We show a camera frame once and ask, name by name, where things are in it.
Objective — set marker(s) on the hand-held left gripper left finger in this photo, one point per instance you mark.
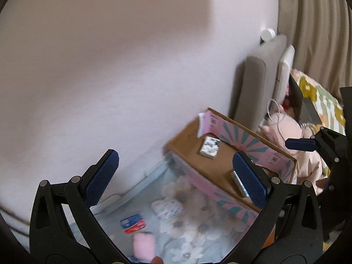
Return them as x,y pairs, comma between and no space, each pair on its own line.
101,178

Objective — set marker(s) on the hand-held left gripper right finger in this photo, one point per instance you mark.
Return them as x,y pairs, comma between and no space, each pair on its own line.
247,178

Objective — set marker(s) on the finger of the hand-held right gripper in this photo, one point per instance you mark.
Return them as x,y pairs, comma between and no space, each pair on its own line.
299,144

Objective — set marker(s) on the person's right hand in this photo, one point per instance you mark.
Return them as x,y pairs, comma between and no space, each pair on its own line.
322,184

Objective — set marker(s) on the white blue ribbed item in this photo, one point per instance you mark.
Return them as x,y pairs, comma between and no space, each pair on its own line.
238,183

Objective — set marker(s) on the large pink plush toy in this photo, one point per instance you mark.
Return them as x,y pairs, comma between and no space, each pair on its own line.
288,129

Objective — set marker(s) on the pink teal cardboard box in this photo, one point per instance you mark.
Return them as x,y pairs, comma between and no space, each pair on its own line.
220,165

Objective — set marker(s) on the black laptop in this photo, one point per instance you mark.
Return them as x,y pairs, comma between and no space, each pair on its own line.
298,99

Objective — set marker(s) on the small white printed box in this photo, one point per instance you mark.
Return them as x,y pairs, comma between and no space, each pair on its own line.
209,147

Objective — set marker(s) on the yellow floral blanket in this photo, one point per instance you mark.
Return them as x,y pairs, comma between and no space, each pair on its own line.
321,96

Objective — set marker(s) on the red blue white packet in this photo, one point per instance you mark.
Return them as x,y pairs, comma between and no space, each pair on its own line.
133,222

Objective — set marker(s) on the orange object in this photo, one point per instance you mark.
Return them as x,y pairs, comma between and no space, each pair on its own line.
270,238

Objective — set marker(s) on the white patterned cloth bundle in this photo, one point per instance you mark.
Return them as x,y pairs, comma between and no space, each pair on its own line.
167,207

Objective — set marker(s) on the light blue floral bedsheet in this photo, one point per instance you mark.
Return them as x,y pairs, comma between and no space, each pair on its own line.
192,225

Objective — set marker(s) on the white cushion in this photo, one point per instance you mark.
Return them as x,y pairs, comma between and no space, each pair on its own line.
284,71

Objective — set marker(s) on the grey padded headboard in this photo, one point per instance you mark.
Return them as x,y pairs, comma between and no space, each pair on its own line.
255,82

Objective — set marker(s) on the small pink fluffy item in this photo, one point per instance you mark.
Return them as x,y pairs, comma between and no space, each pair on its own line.
144,244

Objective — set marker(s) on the beige curtain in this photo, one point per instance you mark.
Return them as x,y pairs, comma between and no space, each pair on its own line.
316,24

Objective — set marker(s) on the round white wall device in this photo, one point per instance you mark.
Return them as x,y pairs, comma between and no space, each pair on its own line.
267,35

